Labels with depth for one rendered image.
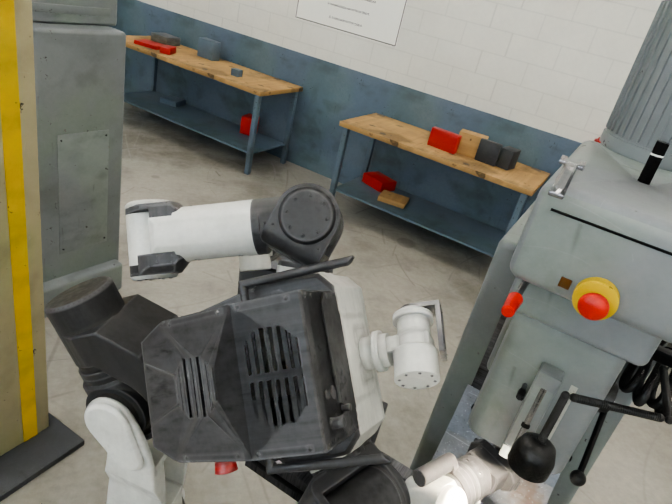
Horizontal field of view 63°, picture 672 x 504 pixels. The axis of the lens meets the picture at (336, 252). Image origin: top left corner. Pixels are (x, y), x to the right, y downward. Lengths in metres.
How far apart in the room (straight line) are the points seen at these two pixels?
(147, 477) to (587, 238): 0.81
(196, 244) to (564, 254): 0.55
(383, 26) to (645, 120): 4.72
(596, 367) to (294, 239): 0.58
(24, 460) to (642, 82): 2.55
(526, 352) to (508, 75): 4.43
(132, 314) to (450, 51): 4.82
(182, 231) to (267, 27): 5.69
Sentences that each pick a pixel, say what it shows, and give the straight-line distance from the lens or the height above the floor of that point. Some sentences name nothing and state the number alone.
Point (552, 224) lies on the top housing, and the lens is 0.84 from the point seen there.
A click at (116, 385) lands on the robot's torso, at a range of 0.98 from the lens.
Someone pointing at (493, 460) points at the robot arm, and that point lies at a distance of 1.28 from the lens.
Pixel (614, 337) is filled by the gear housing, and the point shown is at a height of 1.67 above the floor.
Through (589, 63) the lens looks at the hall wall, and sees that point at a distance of 5.25.
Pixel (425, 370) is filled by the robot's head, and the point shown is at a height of 1.63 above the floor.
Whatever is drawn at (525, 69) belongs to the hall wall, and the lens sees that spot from 5.33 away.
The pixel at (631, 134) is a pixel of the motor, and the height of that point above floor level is 1.93.
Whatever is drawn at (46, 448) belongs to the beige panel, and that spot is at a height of 0.03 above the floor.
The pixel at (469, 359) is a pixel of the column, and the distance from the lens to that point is 1.67.
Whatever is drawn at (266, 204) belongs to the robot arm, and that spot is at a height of 1.75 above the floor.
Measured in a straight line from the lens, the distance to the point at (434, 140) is 4.99.
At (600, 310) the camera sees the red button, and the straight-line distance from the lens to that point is 0.82.
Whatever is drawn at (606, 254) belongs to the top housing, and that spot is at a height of 1.82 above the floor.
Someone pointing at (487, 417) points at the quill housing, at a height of 1.38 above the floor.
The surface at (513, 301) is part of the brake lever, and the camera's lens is 0.87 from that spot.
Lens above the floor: 2.09
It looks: 27 degrees down
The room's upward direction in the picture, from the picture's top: 14 degrees clockwise
